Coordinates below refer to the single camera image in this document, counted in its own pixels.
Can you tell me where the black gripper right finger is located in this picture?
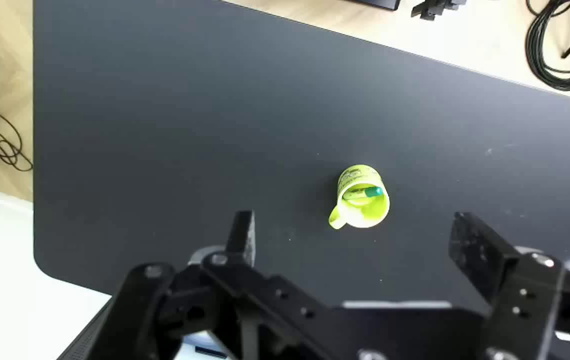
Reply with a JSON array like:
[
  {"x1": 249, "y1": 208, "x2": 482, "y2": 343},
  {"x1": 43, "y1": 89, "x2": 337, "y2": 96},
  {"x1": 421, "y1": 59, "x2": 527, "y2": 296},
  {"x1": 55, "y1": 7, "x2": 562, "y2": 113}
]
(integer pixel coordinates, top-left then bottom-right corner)
[{"x1": 449, "y1": 210, "x2": 570, "y2": 360}]

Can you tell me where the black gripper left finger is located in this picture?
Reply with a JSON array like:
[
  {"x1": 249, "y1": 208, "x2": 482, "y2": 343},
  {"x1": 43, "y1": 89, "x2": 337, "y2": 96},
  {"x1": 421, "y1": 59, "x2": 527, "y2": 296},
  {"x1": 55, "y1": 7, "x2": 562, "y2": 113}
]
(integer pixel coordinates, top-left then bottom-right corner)
[{"x1": 62, "y1": 208, "x2": 340, "y2": 360}]

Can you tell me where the yellow-green mug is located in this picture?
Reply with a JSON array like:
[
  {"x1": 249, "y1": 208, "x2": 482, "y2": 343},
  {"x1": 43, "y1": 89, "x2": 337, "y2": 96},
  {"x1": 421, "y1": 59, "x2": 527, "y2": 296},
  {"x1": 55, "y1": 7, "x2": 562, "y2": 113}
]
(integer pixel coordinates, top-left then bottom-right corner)
[{"x1": 327, "y1": 162, "x2": 394, "y2": 233}]

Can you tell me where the black cable bundle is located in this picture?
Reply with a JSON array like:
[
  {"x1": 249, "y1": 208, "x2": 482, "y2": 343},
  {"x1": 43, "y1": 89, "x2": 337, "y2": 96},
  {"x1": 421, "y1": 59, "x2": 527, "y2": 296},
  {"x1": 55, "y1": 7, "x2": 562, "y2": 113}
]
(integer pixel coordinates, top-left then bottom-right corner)
[{"x1": 522, "y1": 0, "x2": 570, "y2": 95}]

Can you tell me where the thin black cable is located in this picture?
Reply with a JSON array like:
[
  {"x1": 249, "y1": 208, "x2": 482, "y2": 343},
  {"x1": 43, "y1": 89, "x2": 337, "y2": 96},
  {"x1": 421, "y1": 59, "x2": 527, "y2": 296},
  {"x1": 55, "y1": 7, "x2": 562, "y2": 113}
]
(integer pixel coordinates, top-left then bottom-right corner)
[{"x1": 0, "y1": 109, "x2": 37, "y2": 201}]

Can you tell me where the black clamp handle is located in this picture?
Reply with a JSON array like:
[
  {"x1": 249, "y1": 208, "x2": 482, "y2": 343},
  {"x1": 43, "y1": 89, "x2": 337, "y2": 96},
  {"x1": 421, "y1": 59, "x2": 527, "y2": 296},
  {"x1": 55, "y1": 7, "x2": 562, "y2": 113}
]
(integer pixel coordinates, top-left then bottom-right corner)
[{"x1": 410, "y1": 0, "x2": 468, "y2": 22}]

